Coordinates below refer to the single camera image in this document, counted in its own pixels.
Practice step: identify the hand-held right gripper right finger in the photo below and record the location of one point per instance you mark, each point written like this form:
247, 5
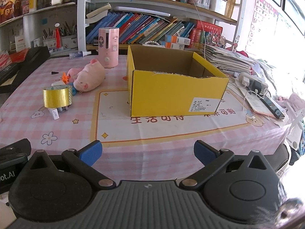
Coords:
202, 151

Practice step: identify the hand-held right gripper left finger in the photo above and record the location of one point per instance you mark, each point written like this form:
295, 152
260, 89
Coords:
91, 152

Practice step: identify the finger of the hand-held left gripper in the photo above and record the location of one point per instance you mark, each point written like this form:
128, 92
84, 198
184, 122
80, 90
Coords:
14, 149

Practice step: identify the small white red box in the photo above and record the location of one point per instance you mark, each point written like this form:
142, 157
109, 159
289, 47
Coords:
54, 114

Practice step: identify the gold tape roll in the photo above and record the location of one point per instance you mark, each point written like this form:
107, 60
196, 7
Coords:
56, 96

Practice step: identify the yellow cardboard box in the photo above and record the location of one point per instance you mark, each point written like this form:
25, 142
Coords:
166, 95

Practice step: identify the pink pig plush toy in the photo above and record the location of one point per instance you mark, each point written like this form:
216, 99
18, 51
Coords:
89, 77

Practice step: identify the small orange toy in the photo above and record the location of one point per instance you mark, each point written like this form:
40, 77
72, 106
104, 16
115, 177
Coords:
64, 78

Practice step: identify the small blue item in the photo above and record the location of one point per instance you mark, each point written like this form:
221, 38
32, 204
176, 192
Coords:
75, 91

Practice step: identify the printed paper slip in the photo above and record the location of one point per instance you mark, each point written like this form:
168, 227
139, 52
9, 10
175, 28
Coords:
253, 102

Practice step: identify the black flat box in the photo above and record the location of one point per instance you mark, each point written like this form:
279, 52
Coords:
8, 74

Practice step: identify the black round seat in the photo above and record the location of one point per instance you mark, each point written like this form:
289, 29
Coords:
283, 157

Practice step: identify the white charger plug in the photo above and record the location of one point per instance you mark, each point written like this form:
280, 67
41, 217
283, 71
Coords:
244, 79

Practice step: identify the black smartphone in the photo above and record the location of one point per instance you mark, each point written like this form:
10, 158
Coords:
272, 106

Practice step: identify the white power strip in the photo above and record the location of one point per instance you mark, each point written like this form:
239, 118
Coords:
258, 82

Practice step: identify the grey furry sleeve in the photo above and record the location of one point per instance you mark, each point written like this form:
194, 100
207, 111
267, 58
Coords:
266, 216

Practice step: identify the black ribbed case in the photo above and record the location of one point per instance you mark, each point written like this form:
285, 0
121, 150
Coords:
35, 59

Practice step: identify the stack of papers and booklets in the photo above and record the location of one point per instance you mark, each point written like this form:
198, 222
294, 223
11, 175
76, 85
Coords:
228, 57

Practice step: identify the small spray bottle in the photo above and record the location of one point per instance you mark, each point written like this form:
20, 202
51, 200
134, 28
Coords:
78, 55

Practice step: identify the red cloth pouch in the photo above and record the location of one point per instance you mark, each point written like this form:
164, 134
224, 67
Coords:
241, 53

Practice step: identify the white box red stripe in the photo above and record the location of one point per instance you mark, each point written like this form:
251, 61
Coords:
20, 43

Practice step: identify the pink cylindrical appliance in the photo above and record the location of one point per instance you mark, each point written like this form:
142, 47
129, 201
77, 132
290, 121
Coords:
108, 47

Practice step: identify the orange and blue carton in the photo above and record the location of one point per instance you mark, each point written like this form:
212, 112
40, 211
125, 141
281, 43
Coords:
172, 45
177, 39

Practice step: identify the white pen holder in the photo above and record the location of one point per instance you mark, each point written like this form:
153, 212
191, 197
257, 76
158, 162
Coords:
49, 42
69, 41

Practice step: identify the colourful figure ornament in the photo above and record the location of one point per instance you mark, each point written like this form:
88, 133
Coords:
215, 39

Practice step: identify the red boxed book set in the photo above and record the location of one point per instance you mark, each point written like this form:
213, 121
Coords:
196, 38

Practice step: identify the red tassel ornament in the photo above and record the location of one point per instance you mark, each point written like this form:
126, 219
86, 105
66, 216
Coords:
58, 37

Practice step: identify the white side shelf unit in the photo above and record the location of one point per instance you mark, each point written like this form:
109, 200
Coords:
28, 26

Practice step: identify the large red box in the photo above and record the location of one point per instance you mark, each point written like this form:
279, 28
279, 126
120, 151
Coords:
207, 26

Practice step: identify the white metal bookshelf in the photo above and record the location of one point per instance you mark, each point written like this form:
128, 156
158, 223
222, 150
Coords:
81, 16

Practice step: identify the row of leaning books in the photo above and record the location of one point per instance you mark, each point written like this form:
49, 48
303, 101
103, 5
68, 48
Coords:
143, 26

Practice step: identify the wealth figure decoration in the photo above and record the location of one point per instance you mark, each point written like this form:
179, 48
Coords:
9, 7

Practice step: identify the white storage bin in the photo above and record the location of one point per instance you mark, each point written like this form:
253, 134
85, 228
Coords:
218, 6

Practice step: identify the white plastic bottle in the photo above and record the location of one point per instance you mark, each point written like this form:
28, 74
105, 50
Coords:
33, 2

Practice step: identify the white rolled paper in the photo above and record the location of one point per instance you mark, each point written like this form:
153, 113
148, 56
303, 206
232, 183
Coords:
143, 11

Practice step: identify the woven straw mat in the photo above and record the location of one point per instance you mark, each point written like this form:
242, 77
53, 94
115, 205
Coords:
231, 1

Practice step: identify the alphabet wall poster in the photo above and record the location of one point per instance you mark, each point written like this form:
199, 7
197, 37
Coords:
261, 16

